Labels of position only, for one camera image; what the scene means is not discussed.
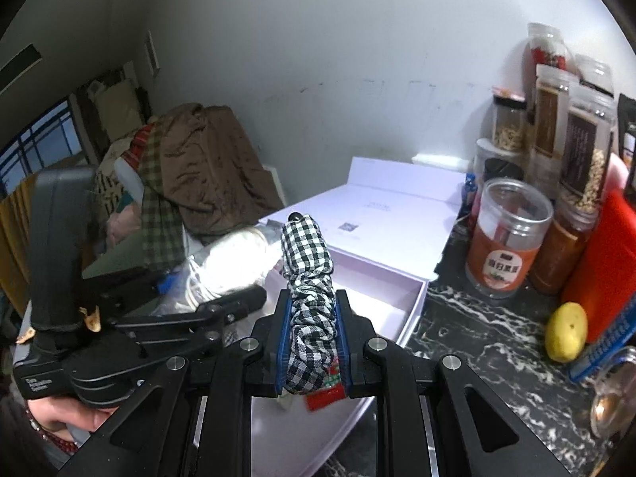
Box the small black lid jar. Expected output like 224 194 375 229
484 157 526 183

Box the clear jar with orange label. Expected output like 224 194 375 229
465 178 554 300

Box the brown quilted jacket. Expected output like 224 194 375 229
149 103 287 239

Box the glass mug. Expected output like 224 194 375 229
588 347 636 439

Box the red bead bracelet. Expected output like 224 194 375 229
27 406 81 454

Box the jar of brown powder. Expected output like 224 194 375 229
529 198 603 297

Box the jar of red dried fruit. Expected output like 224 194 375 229
526 22 570 71

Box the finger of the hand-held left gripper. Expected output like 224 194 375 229
86 267 168 317
103 285 268 359

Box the jar of nuts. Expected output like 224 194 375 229
491 86 528 153

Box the black white gingham scrunchie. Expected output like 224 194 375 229
279 212 345 399

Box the red canister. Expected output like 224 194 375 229
561 190 636 345

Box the white cardboard box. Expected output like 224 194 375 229
250 156 464 477

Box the tall jar with dark label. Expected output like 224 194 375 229
525 64 580 186

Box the tall jar of grains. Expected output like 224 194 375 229
555 83 618 215

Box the red snack packet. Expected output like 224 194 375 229
304 358 347 411

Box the clear bag of white pads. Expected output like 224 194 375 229
171 225 285 315

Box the person's left hand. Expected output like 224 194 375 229
26 396 121 432

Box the blue tablet tube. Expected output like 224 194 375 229
568 317 636 384

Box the mustard cloth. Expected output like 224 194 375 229
0 178 47 305

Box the yellow lemon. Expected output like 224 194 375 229
545 301 589 363

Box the window with bars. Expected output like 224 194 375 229
0 98 81 196

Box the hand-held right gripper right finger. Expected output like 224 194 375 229
336 288 570 477

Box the black coffee bag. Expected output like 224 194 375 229
616 93 636 190

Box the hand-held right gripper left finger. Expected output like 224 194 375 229
60 288 295 477

